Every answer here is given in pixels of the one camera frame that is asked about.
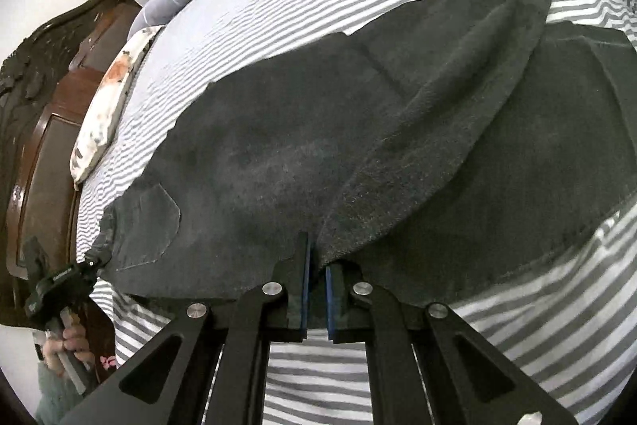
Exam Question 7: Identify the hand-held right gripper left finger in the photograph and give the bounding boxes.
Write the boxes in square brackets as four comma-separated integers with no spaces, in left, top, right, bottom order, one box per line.
[57,231,313,425]

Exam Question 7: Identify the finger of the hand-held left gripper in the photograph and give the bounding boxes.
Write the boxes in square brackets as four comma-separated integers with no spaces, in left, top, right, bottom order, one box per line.
[82,250,114,280]

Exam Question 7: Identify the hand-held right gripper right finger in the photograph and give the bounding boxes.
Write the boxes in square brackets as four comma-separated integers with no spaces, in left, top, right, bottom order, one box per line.
[323,260,580,425]

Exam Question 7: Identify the dark grey pants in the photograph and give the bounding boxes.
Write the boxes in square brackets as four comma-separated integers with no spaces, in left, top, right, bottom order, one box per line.
[97,0,637,301]

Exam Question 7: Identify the person's left forearm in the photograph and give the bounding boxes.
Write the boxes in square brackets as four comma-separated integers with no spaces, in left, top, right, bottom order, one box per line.
[34,362,98,425]

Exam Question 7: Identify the person's left hand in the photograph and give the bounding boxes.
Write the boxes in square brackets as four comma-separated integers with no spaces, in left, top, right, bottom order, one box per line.
[42,321,96,377]

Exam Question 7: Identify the carved dark wooden headboard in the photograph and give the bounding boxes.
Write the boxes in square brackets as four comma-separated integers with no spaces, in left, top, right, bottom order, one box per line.
[0,0,143,306]

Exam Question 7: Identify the floral white pillow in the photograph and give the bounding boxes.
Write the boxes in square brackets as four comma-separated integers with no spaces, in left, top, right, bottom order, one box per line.
[70,24,165,187]

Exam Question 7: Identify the grey striped bed sheet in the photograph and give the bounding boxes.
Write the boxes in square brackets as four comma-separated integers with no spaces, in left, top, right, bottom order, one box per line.
[74,0,637,425]

